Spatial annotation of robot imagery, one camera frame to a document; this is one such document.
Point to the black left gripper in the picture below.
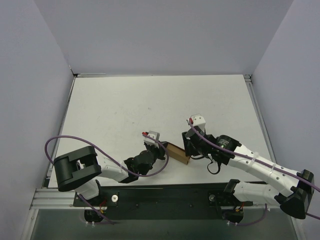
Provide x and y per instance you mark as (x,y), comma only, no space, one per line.
(160,150)

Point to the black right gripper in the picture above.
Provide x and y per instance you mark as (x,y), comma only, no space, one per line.
(189,144)

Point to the brown paper box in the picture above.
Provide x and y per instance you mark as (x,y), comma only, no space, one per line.
(177,153)

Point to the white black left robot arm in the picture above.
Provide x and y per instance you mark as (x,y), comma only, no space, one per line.
(76,170)

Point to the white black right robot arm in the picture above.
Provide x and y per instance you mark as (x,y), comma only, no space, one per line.
(288,189)

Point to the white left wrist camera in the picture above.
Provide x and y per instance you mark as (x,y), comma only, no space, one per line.
(151,138)

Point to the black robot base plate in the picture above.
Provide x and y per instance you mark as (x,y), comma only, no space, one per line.
(201,201)

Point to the aluminium table edge rail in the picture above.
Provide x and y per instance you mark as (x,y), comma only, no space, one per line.
(249,84)

